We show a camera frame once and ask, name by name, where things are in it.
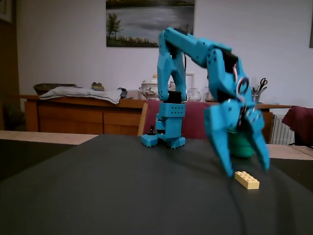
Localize glass pen holder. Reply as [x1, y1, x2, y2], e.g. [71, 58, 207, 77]
[251, 78, 262, 103]

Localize small ceramic jar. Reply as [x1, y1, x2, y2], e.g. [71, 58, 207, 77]
[91, 81, 105, 92]

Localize dark red upholstered chair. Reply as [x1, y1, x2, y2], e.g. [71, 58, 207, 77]
[137, 100, 211, 141]

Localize round glass vase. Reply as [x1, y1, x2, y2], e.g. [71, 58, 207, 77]
[186, 87, 202, 102]

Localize white picture frame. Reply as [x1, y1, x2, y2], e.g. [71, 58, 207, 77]
[185, 72, 196, 89]

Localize glass ship bottle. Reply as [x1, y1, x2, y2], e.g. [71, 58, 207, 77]
[204, 84, 216, 103]

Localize grey table mat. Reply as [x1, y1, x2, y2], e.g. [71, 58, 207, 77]
[0, 134, 313, 235]

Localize red white black servo wires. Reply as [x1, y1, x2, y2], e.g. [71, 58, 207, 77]
[183, 54, 190, 102]

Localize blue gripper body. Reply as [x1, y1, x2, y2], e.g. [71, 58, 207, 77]
[219, 97, 265, 134]

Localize folded light grey cloth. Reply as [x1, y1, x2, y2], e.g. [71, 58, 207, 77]
[39, 86, 123, 105]

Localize white radiator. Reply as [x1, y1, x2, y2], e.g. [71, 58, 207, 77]
[270, 114, 297, 145]

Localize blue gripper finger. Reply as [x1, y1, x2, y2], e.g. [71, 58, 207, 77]
[203, 102, 236, 178]
[244, 126, 271, 172]

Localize white painted soup tureen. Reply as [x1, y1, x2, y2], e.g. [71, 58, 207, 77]
[138, 74, 160, 100]

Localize dark placemat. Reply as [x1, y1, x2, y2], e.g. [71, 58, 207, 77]
[268, 158, 313, 194]
[0, 139, 75, 182]

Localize pale yellow lego brick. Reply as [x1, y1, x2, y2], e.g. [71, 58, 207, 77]
[234, 170, 260, 190]

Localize green plastic cup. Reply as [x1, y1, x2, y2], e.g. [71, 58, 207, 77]
[227, 127, 254, 158]

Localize dark shallow bowl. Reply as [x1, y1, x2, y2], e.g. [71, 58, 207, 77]
[33, 83, 77, 96]

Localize lake landscape painting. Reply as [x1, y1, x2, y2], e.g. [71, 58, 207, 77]
[106, 0, 196, 48]

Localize black handled scissors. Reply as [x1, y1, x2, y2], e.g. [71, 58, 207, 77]
[258, 77, 268, 93]

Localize red white black wrist wires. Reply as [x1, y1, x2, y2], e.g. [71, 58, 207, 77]
[233, 62, 250, 101]

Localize wooden sideboard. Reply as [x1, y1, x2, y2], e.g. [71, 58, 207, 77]
[20, 94, 292, 144]

